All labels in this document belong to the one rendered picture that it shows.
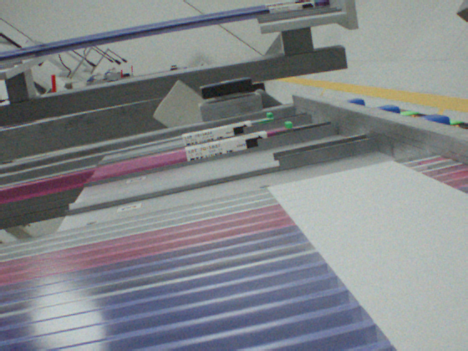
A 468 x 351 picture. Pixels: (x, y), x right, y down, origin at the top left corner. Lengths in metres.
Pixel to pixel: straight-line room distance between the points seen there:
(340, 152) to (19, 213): 0.41
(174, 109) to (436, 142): 0.73
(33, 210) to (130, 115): 0.77
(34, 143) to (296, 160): 1.14
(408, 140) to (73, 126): 1.20
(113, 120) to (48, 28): 6.75
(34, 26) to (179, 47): 1.49
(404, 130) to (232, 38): 7.82
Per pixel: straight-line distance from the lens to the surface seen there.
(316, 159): 0.48
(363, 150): 0.49
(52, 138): 1.57
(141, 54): 8.20
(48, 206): 0.80
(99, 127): 1.56
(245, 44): 8.23
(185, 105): 1.07
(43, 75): 5.12
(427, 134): 0.38
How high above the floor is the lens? 0.85
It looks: 9 degrees down
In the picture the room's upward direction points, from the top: 55 degrees counter-clockwise
